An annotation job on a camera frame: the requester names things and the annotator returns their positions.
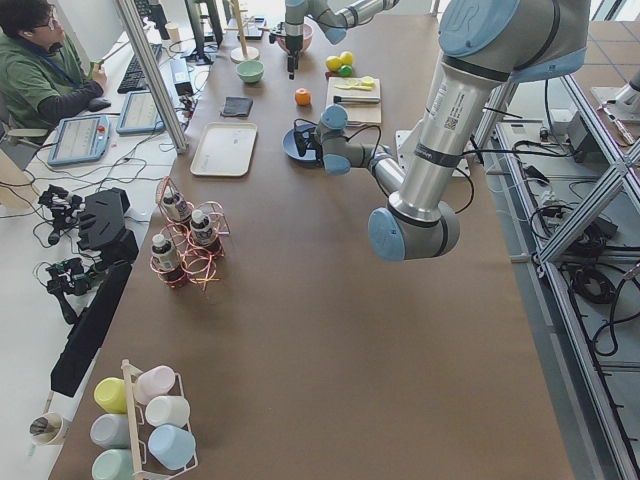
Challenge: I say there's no steel cylinder muddler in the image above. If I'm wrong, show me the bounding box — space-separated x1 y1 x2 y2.
332 95 381 105

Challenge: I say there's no pink cup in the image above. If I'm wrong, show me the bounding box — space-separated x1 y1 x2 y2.
133 365 176 405

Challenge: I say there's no blue teach pendant near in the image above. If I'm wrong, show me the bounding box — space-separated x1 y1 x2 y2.
47 114 110 166

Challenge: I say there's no mint cup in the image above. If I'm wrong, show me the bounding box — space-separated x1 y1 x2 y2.
91 449 133 480

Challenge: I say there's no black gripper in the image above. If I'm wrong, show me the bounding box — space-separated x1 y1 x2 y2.
293 124 319 161
269 22 304 80

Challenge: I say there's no black keyboard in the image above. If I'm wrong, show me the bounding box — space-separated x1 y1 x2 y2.
117 44 163 94

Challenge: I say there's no white pedestal column base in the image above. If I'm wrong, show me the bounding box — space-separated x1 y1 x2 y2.
394 0 506 178

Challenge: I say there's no copper wire bottle rack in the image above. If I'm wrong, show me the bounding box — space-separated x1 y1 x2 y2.
149 177 230 289

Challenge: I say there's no wooden cutting board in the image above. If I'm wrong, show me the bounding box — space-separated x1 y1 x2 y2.
326 77 382 125

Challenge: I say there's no grey folded cloth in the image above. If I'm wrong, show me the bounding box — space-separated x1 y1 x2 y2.
221 96 253 118

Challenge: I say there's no person in green shirt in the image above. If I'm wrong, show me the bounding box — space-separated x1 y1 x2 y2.
1 1 107 130

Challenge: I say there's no light blue cup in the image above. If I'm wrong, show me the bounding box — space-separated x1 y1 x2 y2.
148 424 196 470

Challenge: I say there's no blue teach pendant far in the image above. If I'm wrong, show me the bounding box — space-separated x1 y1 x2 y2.
116 90 165 135

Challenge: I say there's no green lime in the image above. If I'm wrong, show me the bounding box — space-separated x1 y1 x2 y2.
337 65 353 77

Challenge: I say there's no cream rabbit tray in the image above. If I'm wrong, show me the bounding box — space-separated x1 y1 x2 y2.
190 122 258 177

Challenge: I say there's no blue teach pendant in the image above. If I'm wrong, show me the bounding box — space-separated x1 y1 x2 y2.
47 114 110 166
116 90 165 135

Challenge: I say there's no orange fruit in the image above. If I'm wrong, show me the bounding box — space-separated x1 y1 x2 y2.
294 88 312 107

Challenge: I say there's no pink bowl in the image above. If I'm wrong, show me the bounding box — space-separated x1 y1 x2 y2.
273 22 313 52

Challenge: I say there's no blue plate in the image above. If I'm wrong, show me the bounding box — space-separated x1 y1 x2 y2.
282 128 322 168

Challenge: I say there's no white cup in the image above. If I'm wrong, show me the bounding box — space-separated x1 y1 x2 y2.
145 395 191 428

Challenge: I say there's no aluminium frame post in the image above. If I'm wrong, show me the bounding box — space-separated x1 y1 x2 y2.
114 0 188 154

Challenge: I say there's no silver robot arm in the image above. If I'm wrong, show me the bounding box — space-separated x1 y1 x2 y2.
269 0 399 80
314 0 590 261

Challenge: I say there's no wooden cup tree stand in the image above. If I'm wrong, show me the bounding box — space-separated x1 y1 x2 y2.
225 0 260 64

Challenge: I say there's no yellow cup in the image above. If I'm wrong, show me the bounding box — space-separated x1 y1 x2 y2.
94 377 127 414

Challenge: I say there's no lemon slice lower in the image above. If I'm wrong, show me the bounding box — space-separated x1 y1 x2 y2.
335 79 362 90

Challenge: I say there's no dark bottle white cap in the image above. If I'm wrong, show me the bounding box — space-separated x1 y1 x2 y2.
151 233 187 288

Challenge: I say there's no yellow lemon near board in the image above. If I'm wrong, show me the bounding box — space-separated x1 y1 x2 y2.
325 56 343 72

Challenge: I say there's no yellow lemon outer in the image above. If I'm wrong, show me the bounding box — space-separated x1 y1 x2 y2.
339 51 354 66

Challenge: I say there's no grey cup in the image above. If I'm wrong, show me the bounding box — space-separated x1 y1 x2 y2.
90 413 130 449

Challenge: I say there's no paper cup with utensils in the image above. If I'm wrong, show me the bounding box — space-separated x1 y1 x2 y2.
29 412 68 446

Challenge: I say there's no mint green bowl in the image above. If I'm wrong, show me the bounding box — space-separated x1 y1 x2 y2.
236 60 264 84

